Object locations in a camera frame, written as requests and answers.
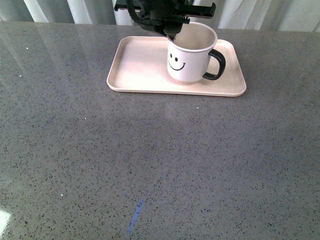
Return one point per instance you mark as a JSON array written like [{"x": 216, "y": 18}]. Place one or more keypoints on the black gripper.
[{"x": 164, "y": 16}]

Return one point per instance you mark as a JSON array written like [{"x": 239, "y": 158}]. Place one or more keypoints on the white smiley face mug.
[{"x": 190, "y": 52}]

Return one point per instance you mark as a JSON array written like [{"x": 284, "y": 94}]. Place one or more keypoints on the cream rectangular plastic tray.
[{"x": 140, "y": 66}]

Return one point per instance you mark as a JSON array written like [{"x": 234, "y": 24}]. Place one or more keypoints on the grey pleated curtain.
[{"x": 264, "y": 15}]

